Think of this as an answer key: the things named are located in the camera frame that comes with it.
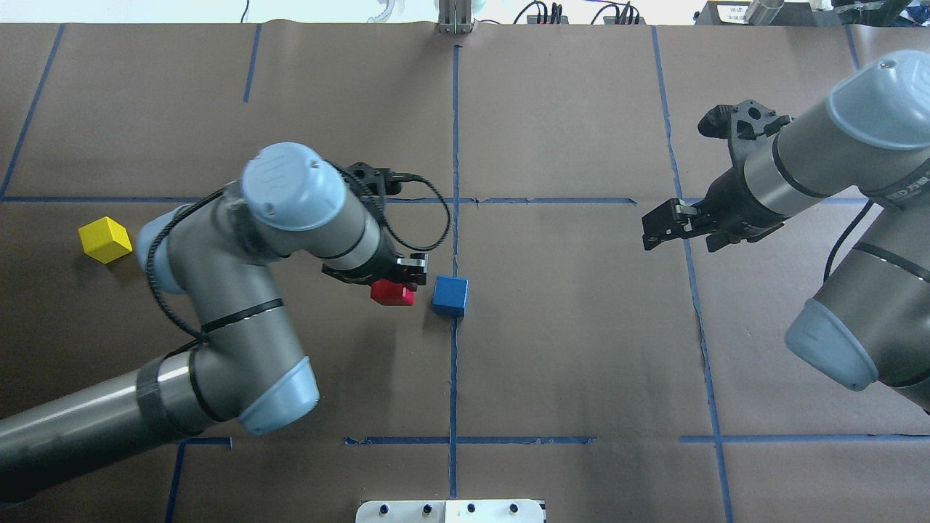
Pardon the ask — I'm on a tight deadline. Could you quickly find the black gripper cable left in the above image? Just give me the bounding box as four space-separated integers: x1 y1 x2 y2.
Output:
145 173 453 344

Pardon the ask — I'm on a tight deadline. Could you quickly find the blue wooden block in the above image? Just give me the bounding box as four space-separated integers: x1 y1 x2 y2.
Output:
431 275 469 317

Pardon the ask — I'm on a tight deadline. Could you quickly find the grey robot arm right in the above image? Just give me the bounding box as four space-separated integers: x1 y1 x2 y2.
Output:
642 49 929 411

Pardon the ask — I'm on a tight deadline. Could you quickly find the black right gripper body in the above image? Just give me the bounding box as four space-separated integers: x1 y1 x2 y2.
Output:
697 100 793 253

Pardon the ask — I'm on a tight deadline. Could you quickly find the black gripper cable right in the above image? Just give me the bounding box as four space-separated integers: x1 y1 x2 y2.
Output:
822 200 876 284

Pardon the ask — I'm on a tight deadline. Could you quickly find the yellow wooden block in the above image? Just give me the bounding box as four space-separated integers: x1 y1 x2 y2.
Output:
78 217 134 264

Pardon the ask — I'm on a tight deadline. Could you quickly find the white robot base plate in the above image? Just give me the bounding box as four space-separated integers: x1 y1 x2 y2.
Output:
355 498 547 522

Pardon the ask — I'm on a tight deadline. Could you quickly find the aluminium frame post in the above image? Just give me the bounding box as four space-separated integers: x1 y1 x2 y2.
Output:
435 0 474 34

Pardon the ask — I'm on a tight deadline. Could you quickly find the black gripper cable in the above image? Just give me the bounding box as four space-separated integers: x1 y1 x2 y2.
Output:
145 173 453 344
822 200 876 284

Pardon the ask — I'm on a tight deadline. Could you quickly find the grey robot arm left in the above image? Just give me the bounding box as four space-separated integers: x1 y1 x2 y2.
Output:
2 142 429 508

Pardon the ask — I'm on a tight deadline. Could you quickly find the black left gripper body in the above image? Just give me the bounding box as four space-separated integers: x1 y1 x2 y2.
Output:
322 162 404 285

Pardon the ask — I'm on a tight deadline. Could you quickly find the red wooden block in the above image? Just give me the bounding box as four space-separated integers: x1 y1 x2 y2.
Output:
370 279 416 306

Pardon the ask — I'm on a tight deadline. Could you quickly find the black power strip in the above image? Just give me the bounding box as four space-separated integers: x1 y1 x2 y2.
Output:
598 2 642 25
514 1 569 25

